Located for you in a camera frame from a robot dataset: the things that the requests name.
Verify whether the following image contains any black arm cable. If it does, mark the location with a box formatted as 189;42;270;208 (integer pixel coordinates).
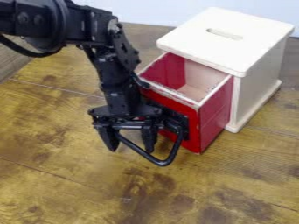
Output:
0;33;63;59

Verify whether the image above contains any white wooden box cabinet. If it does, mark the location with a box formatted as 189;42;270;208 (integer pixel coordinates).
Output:
156;7;295;133

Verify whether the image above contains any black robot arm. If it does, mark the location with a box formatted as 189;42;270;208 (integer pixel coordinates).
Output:
0;0;163;153

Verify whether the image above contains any black metal drawer handle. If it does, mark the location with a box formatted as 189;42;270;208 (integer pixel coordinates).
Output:
113;106;191;168

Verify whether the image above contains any red wooden drawer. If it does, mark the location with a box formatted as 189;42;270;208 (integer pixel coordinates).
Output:
139;52;233;154

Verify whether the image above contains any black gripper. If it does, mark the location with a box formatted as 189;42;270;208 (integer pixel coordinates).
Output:
88;66;164;153

